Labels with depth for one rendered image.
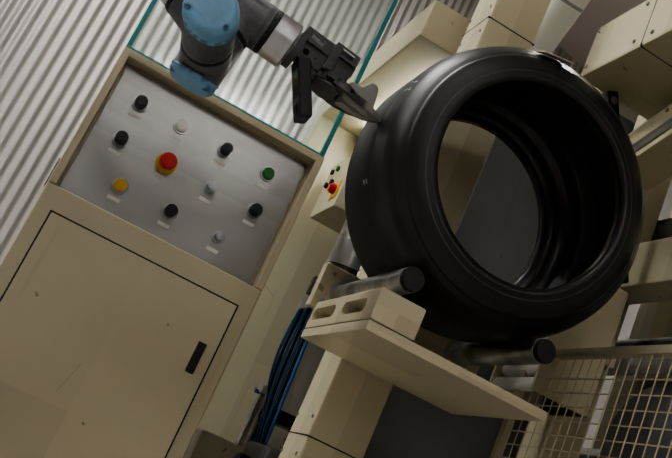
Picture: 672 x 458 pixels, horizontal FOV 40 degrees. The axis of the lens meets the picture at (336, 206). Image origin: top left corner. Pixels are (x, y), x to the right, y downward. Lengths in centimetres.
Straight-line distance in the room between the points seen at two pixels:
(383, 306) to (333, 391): 40
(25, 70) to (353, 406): 270
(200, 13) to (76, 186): 83
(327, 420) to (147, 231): 64
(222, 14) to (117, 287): 85
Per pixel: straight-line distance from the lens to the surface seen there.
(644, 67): 218
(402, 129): 165
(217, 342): 217
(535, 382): 203
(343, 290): 184
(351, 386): 192
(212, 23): 149
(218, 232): 222
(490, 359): 183
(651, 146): 213
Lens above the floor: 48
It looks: 18 degrees up
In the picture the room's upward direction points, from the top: 25 degrees clockwise
